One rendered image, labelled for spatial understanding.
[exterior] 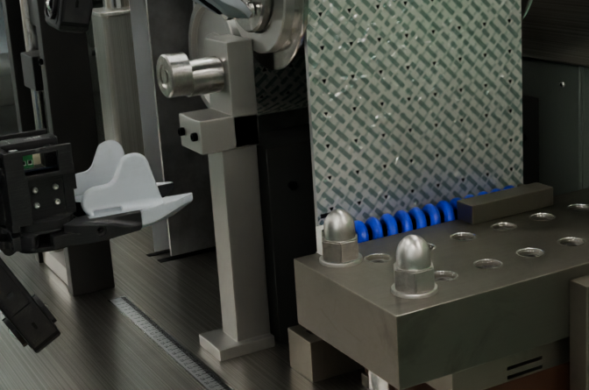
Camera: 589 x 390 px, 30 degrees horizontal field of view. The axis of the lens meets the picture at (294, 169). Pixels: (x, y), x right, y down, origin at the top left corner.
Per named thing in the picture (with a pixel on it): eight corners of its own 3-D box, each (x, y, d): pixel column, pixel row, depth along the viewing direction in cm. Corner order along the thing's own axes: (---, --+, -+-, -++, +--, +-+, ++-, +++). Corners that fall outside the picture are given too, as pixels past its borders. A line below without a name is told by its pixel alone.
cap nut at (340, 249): (311, 258, 94) (308, 208, 93) (348, 250, 95) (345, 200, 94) (333, 271, 91) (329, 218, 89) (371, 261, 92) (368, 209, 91)
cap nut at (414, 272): (381, 288, 86) (379, 234, 85) (420, 278, 88) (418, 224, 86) (408, 302, 83) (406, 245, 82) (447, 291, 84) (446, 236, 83)
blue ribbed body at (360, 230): (327, 258, 100) (324, 221, 99) (514, 212, 110) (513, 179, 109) (346, 268, 97) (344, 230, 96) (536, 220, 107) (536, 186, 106)
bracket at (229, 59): (195, 346, 110) (166, 42, 102) (252, 331, 113) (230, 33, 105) (216, 364, 105) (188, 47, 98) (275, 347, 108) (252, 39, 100)
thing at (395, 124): (316, 251, 100) (304, 50, 95) (520, 202, 111) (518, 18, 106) (319, 252, 100) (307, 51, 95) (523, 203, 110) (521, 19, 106)
